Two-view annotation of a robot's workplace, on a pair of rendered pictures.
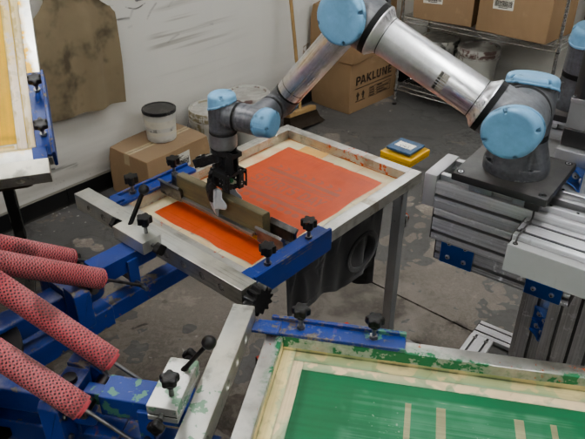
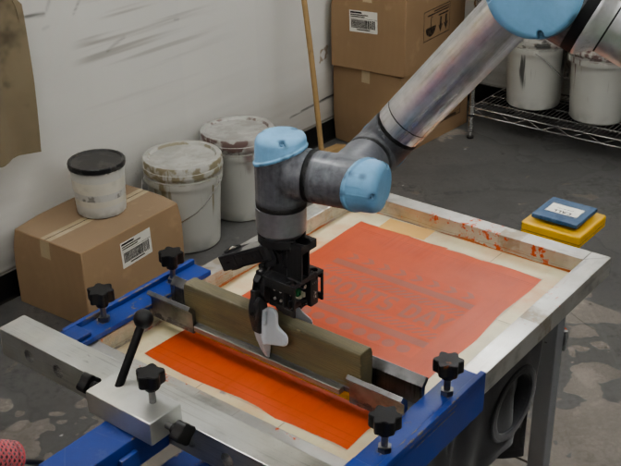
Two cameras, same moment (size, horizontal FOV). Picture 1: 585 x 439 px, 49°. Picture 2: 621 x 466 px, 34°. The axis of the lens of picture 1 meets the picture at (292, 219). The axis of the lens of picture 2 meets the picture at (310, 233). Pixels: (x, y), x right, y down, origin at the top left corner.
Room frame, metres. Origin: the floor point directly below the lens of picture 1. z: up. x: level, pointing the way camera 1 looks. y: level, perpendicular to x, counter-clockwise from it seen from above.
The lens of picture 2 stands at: (0.25, 0.21, 1.88)
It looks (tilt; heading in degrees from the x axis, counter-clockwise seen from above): 27 degrees down; 357
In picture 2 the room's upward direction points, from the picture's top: 1 degrees counter-clockwise
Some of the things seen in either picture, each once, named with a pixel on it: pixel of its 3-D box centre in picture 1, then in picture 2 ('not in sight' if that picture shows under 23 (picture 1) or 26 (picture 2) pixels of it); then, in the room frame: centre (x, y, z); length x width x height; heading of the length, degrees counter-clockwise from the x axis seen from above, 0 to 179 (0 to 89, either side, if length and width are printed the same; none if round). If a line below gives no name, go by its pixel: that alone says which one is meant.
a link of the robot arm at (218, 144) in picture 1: (224, 139); (282, 218); (1.58, 0.18, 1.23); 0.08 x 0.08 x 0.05
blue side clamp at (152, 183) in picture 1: (155, 191); (141, 312); (1.76, 0.43, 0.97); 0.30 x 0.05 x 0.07; 139
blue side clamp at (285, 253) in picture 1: (288, 259); (416, 435); (1.39, 0.01, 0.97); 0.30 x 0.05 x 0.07; 139
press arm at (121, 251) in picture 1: (121, 259); (105, 454); (1.33, 0.43, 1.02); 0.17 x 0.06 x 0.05; 139
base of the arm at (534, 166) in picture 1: (519, 148); not in sight; (1.36, -0.53, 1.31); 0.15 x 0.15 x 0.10
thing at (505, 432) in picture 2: (328, 255); (458, 416); (1.67, -0.11, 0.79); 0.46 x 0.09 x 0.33; 139
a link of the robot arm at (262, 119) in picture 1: (258, 118); (350, 177); (1.55, 0.09, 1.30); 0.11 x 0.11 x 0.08; 62
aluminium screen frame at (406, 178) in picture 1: (272, 192); (355, 306); (1.75, 0.06, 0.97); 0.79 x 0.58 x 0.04; 139
